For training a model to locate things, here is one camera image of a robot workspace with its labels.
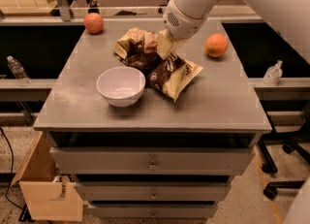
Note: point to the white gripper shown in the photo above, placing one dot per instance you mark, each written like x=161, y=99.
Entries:
x=182, y=23

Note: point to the brown chip bag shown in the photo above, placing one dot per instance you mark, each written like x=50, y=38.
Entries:
x=142, y=50

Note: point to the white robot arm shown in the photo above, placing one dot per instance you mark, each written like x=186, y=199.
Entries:
x=290, y=18

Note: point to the white bowl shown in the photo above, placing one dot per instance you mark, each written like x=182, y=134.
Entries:
x=121, y=86

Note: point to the orange fruit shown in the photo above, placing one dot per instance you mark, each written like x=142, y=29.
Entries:
x=216, y=45

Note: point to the red apple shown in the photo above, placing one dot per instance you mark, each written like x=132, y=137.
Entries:
x=93, y=23

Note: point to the clear sanitizer bottle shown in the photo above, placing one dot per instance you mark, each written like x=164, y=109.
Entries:
x=273, y=74

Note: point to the grey drawer cabinet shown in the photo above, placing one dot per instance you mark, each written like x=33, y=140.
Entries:
x=218, y=109

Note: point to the clear plastic water bottle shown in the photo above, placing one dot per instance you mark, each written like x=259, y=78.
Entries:
x=18, y=71

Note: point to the top grey drawer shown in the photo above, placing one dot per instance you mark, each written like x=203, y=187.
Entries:
x=152, y=160

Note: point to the grey drawer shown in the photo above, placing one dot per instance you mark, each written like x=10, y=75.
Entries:
x=152, y=160
x=130, y=191
x=152, y=211

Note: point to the middle grey drawer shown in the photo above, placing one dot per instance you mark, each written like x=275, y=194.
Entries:
x=130, y=191

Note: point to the black office chair base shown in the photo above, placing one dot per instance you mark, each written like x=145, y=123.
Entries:
x=285, y=157

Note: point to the bottom grey drawer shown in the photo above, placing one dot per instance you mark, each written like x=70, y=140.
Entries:
x=152, y=211

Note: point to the light wooden open drawer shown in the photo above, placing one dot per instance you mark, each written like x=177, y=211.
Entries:
x=47, y=196

